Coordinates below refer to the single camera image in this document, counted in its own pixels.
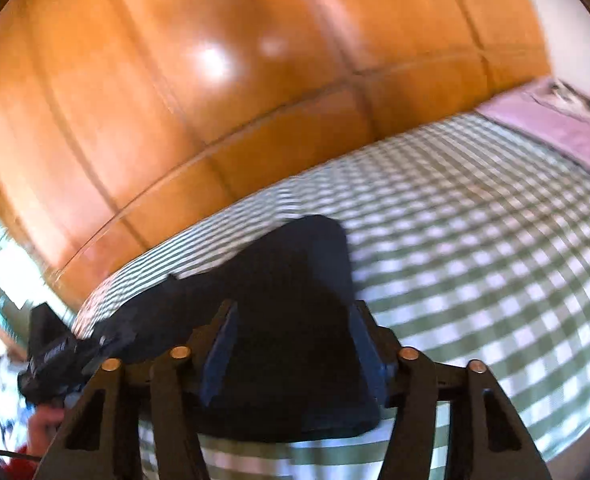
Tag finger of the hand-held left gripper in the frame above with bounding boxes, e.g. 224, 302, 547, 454
98, 321, 140, 362

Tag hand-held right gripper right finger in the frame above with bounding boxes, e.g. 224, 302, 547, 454
349, 300, 556, 480

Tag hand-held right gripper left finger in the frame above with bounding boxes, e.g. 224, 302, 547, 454
32, 299, 239, 480

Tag black embroidered pants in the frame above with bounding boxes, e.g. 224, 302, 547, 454
82, 215, 392, 443

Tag person's left hand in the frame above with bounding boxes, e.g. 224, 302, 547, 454
28, 402, 73, 457

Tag green checked bedspread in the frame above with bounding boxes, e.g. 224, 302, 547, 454
72, 112, 590, 480

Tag wooden wardrobe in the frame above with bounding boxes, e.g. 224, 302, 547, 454
0, 0, 558, 306

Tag pink folded cloth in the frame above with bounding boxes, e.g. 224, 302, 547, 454
475, 77, 590, 183

